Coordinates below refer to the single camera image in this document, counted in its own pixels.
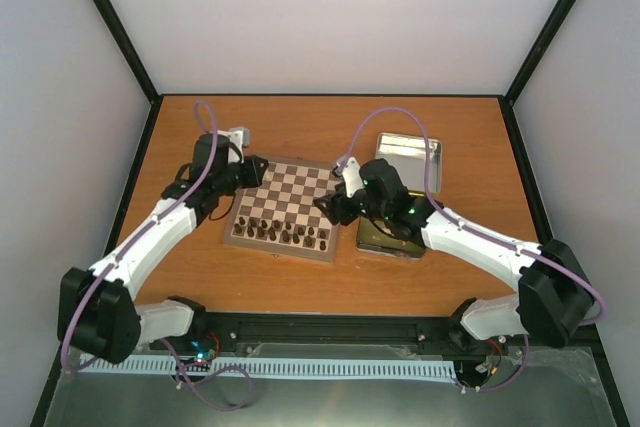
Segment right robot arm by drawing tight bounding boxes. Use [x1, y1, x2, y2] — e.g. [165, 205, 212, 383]
[314, 158, 599, 348]

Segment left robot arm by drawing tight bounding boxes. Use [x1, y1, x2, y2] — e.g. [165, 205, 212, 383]
[57, 127, 268, 368]

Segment wooden chess board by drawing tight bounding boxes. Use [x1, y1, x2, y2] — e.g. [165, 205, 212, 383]
[222, 156, 339, 263]

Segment green lit circuit board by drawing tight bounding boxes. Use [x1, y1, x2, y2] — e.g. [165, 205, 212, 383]
[191, 334, 220, 363]

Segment gold tin box base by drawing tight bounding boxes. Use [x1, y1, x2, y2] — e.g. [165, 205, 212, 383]
[356, 187, 426, 260]

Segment silver tin lid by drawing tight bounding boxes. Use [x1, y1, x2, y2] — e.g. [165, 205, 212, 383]
[375, 132, 442, 194]

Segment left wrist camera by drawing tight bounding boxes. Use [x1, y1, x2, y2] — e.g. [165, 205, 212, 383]
[226, 127, 251, 149]

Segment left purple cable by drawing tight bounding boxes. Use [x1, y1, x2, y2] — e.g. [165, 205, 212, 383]
[59, 100, 236, 373]

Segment purple cable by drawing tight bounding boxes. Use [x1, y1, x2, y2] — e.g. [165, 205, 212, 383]
[59, 100, 236, 373]
[342, 105, 609, 393]

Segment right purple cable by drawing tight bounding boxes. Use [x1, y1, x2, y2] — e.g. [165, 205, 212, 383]
[342, 105, 609, 393]

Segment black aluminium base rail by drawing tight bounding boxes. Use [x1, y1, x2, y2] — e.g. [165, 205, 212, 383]
[149, 311, 601, 363]

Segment light blue cable duct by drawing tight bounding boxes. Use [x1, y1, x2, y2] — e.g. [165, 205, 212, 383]
[83, 355, 456, 383]

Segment black frame post left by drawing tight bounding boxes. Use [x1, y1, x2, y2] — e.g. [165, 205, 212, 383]
[63, 0, 161, 106]

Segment black frame post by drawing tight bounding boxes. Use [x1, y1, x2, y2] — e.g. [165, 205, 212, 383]
[63, 0, 161, 106]
[504, 0, 609, 106]

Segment black frame post right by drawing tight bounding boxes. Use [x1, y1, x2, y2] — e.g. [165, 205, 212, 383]
[504, 0, 609, 106]

